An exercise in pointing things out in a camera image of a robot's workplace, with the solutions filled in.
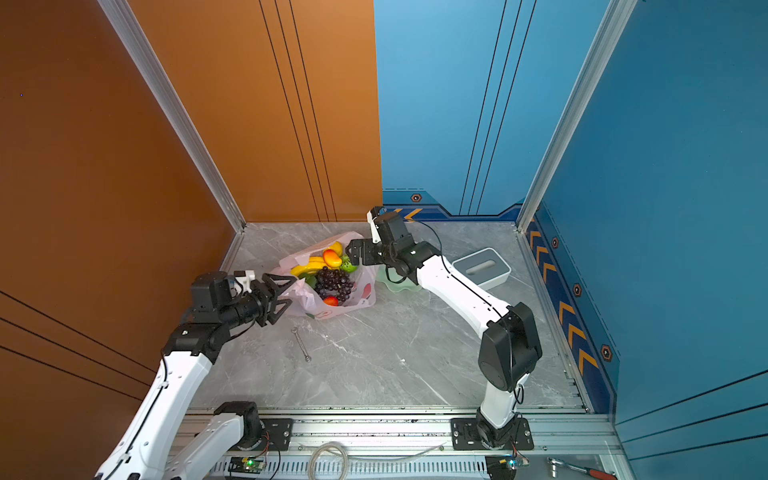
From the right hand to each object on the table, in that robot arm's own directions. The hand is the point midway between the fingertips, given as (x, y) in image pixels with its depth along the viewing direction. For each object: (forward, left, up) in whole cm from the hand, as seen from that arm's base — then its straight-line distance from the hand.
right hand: (359, 248), depth 82 cm
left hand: (-13, +15, +1) cm, 20 cm away
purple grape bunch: (+1, +11, -18) cm, 21 cm away
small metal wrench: (-21, +16, -24) cm, 36 cm away
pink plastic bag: (0, +13, -1) cm, 13 cm away
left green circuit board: (-47, +26, -25) cm, 59 cm away
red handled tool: (-48, -56, -25) cm, 78 cm away
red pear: (+9, +12, -15) cm, 21 cm away
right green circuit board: (-47, -35, -26) cm, 64 cm away
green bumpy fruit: (+8, +7, -17) cm, 20 cm away
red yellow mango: (-4, +11, -21) cm, 24 cm away
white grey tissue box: (+8, -41, -21) cm, 46 cm away
